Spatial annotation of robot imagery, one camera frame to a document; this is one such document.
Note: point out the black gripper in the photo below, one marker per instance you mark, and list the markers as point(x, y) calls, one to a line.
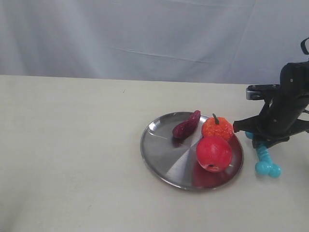
point(277, 121)

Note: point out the turquoise toy bone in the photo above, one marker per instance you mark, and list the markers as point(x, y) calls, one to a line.
point(265, 165)

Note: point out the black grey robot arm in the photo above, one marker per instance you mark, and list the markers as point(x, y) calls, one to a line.
point(294, 79)

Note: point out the small orange pumpkin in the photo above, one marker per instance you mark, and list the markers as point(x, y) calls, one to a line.
point(217, 126)

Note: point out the red apple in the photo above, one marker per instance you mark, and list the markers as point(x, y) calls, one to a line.
point(214, 154)

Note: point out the purple toy sweet potato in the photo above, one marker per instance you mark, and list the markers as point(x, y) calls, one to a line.
point(187, 127)

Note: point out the round stainless steel plate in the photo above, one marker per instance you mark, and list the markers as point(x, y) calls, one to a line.
point(174, 161)

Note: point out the white backdrop cloth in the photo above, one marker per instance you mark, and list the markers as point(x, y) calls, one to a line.
point(209, 41)

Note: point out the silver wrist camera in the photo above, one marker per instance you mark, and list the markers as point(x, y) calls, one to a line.
point(261, 92)

